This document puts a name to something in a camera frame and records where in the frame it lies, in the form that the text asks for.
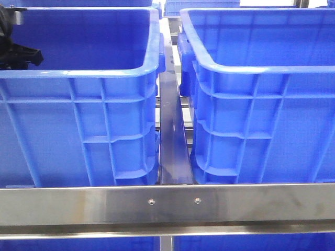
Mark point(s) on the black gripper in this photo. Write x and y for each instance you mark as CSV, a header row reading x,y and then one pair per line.
x,y
15,56

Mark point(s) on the blue crate far left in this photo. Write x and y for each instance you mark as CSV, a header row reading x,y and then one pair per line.
x,y
84,3

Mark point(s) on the blue plastic crate left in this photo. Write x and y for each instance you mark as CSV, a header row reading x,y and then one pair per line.
x,y
86,115

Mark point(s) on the blue plastic crate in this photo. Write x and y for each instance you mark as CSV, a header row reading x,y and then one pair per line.
x,y
86,115
261,84

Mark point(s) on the blue crate far right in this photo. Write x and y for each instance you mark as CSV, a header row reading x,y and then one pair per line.
x,y
172,8

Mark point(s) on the blue crate lower left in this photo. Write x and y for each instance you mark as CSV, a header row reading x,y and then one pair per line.
x,y
116,243

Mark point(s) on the blue plastic crate right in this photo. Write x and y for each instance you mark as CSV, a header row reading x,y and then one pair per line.
x,y
261,84

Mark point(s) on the blue crate lower right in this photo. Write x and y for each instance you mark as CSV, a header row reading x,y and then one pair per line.
x,y
311,241

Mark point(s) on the steel rack frame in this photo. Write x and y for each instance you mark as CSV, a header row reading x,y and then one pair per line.
x,y
177,205

